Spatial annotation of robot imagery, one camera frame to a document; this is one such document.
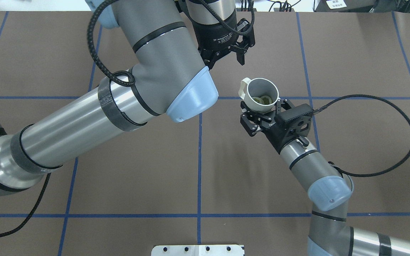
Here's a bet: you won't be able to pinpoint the white ribbed HOME mug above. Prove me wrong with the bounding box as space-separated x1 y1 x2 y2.
238 78 280 113

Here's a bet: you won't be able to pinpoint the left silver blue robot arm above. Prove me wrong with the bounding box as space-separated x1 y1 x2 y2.
0 0 255 196

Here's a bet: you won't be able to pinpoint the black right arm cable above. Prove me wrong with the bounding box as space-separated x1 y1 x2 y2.
312 94 410 177

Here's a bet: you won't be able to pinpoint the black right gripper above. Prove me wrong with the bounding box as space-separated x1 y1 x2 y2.
240 100 314 153

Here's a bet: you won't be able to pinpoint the green lemon slices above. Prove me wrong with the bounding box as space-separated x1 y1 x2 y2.
252 95 273 105

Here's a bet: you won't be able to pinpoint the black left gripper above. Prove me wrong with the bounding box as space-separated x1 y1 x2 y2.
193 16 255 70

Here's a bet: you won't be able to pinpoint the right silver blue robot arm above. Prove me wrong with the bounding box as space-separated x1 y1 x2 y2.
240 98 410 256

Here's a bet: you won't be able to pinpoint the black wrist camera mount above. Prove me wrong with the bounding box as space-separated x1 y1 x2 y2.
274 104 314 143

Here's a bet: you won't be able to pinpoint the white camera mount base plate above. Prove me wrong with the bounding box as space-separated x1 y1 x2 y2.
150 244 245 256

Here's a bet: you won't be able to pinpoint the black box with label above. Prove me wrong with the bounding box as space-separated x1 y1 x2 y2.
313 0 376 12

